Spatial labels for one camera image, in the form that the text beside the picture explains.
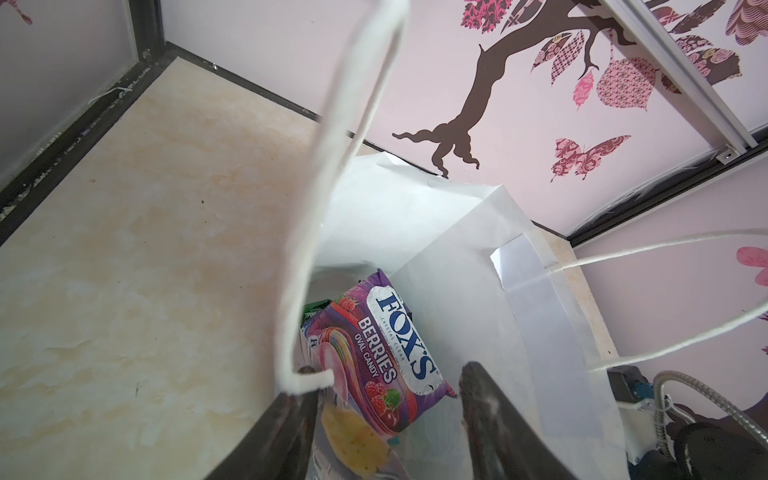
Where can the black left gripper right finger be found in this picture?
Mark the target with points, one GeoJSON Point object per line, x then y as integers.
{"type": "Point", "coordinates": [502, 444]}

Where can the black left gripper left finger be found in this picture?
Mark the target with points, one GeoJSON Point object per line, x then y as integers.
{"type": "Point", "coordinates": [278, 446]}

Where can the pink Fox's candy packet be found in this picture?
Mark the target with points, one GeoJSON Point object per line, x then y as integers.
{"type": "Point", "coordinates": [381, 365]}

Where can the green snack packet front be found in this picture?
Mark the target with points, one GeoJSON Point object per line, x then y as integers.
{"type": "Point", "coordinates": [313, 308]}

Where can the floral paper gift bag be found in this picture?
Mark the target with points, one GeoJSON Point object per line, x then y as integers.
{"type": "Point", "coordinates": [481, 282]}

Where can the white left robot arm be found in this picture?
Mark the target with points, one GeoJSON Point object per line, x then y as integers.
{"type": "Point", "coordinates": [707, 451]}

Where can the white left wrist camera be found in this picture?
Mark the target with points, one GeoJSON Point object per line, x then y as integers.
{"type": "Point", "coordinates": [634, 396]}

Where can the aluminium rail back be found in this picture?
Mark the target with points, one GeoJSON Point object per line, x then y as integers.
{"type": "Point", "coordinates": [638, 21]}

